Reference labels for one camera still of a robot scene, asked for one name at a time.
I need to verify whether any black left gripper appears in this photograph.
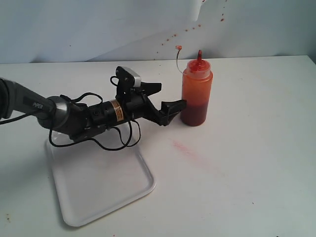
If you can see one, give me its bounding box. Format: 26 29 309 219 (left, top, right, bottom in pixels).
83 82 187 139

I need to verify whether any red sauce squeeze bottle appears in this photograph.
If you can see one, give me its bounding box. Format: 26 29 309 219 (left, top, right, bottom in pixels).
179 50 213 126

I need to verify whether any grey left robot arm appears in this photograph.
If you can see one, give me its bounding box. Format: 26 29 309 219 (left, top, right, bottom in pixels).
0 75 187 143

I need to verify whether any white rectangular plastic tray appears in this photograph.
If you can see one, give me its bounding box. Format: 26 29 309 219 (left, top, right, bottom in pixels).
45 123 156 227

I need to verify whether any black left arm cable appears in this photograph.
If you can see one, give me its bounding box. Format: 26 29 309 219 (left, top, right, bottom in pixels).
0 75 142 152

